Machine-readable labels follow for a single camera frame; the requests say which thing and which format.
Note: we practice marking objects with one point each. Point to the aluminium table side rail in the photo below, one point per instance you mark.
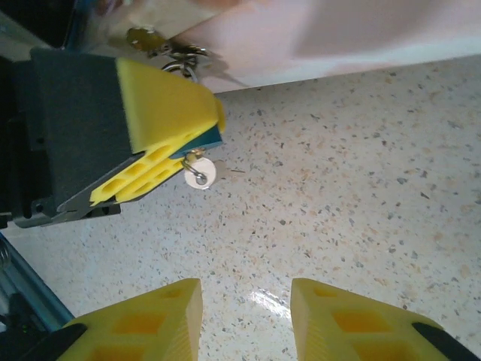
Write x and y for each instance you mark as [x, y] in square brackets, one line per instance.
[34, 278]

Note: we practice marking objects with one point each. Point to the pink illustrated book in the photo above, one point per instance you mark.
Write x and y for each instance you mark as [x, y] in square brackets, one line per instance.
[338, 30]

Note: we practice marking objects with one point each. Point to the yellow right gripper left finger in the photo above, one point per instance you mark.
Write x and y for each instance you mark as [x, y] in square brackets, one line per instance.
[150, 331]

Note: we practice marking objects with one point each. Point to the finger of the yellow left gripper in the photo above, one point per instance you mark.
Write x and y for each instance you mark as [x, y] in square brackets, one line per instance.
[154, 180]
[165, 101]

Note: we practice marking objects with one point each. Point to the small teal padlock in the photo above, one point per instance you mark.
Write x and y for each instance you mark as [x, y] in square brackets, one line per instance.
[206, 143]

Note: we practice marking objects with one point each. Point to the white round key tag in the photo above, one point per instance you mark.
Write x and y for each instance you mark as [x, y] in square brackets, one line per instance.
[207, 181]

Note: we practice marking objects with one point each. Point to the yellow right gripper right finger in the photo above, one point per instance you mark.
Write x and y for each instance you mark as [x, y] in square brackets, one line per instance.
[338, 331]

